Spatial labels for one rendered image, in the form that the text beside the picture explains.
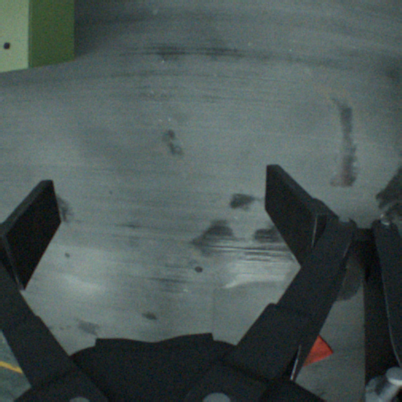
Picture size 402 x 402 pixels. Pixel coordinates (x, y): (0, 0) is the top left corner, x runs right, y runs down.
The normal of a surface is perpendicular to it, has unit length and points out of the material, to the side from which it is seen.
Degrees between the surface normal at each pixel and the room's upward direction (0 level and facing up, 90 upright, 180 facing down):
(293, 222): 79
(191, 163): 0
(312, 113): 0
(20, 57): 2
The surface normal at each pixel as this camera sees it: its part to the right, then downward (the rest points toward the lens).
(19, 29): -0.11, 0.40
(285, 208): -0.99, 0.07
